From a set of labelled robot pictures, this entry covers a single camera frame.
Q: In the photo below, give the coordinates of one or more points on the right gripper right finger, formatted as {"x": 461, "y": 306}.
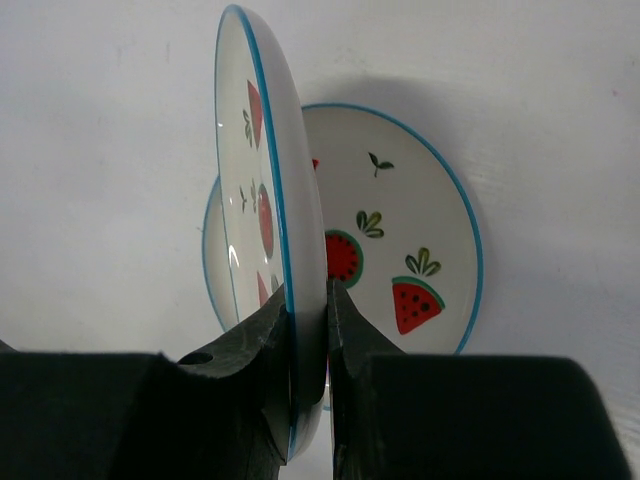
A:
{"x": 411, "y": 416}

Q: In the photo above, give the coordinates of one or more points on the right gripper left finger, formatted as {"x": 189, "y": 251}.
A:
{"x": 220, "y": 412}

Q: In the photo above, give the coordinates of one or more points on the white blue-rimmed fruit plate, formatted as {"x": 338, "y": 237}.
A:
{"x": 270, "y": 204}

